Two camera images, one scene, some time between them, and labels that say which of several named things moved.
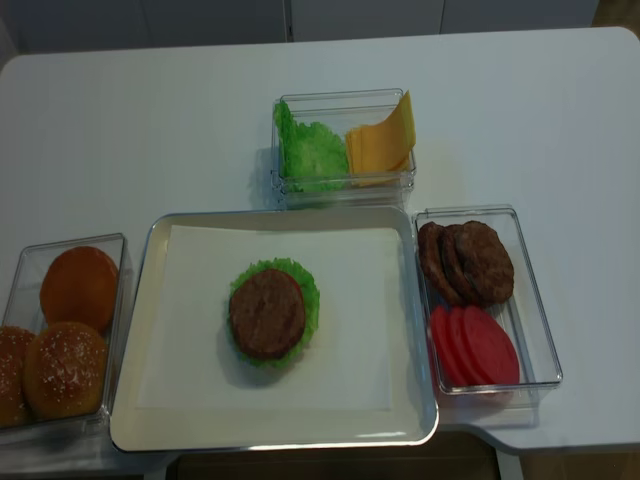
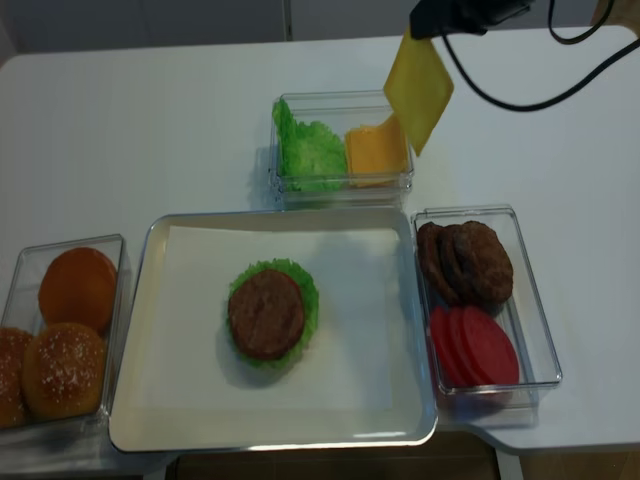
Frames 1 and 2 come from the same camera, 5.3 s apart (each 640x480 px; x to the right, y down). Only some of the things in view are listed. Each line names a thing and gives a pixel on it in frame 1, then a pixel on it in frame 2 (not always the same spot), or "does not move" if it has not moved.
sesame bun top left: x=15 y=343 does not move
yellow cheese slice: x=389 y=143 to x=419 y=88
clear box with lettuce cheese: x=349 y=150 does not move
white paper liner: x=191 y=362 does not move
